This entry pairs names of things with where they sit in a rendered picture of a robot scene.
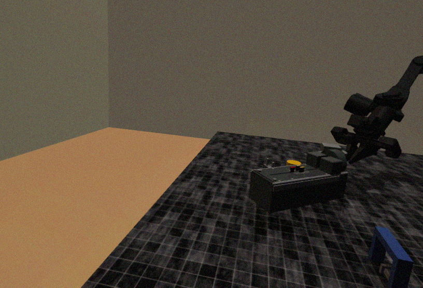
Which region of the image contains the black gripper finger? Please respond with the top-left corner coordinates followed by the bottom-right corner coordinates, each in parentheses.
top-left (344, 135), bottom-right (358, 161)
top-left (348, 139), bottom-right (377, 164)

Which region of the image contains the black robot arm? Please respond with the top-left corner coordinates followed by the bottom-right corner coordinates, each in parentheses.
top-left (344, 56), bottom-right (423, 136)

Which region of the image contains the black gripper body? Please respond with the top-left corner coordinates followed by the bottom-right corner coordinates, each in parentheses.
top-left (330, 120), bottom-right (401, 159)

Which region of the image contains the yellow short cylinder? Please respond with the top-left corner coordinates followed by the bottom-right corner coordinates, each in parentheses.
top-left (286, 160), bottom-right (301, 166)

